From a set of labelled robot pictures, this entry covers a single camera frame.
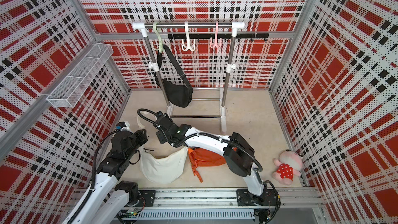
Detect black sling bag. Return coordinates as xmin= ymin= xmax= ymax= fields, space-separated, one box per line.
xmin=162 ymin=45 xmax=193 ymax=108

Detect orange sling bag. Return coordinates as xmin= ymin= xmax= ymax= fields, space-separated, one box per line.
xmin=188 ymin=148 xmax=226 ymax=183

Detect cream sling bag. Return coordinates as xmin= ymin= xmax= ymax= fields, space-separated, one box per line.
xmin=136 ymin=116 xmax=189 ymax=185

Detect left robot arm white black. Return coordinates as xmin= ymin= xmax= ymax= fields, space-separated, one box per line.
xmin=63 ymin=129 xmax=148 ymax=224

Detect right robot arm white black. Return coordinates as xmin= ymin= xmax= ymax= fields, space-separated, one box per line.
xmin=137 ymin=108 xmax=280 ymax=207

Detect green plastic hook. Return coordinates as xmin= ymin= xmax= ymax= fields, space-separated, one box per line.
xmin=152 ymin=22 xmax=164 ymax=53

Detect white plastic hook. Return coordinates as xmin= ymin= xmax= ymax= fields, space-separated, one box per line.
xmin=181 ymin=21 xmax=195 ymax=51

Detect pink plastic hook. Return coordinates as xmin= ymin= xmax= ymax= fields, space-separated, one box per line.
xmin=210 ymin=22 xmax=222 ymax=50

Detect metal clothes rack white joints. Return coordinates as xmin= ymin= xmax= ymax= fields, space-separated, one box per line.
xmin=132 ymin=22 xmax=245 ymax=133

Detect pink plush toy red dress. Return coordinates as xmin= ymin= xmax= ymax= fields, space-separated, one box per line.
xmin=272 ymin=150 xmax=303 ymax=186

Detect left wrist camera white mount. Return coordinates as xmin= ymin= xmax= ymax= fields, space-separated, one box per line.
xmin=116 ymin=121 xmax=132 ymax=132

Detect white wire mesh basket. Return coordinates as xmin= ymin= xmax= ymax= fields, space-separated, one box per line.
xmin=47 ymin=43 xmax=113 ymax=108

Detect black wall hook rail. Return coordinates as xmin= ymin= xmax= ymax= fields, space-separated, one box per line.
xmin=167 ymin=33 xmax=269 ymax=40

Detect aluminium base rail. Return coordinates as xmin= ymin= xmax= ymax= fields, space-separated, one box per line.
xmin=66 ymin=188 xmax=325 ymax=224

